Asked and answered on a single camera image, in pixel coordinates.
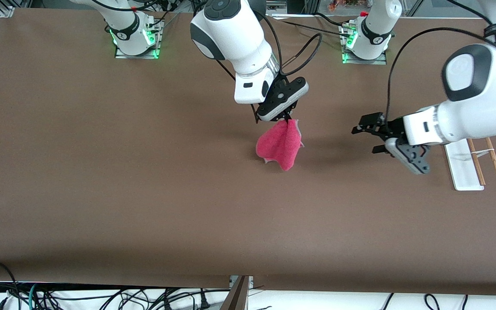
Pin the grey table frame leg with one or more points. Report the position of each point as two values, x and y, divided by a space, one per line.
236 295

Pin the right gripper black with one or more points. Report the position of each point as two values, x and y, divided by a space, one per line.
289 117

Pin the white power strip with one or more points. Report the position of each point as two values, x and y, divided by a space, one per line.
274 7

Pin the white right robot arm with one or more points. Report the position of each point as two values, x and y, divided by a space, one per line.
239 38

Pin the pink and grey towel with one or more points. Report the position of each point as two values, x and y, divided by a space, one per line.
280 146

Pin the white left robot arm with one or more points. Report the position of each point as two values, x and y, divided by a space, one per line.
476 103

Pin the aluminium frame profile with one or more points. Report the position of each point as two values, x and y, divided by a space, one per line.
6 8

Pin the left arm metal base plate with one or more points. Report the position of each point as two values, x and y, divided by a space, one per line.
348 58

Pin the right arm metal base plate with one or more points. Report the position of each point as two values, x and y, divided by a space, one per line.
155 47

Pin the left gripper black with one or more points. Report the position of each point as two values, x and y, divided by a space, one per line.
393 129

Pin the white rack with wooden rods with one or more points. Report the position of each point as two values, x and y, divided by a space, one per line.
463 168

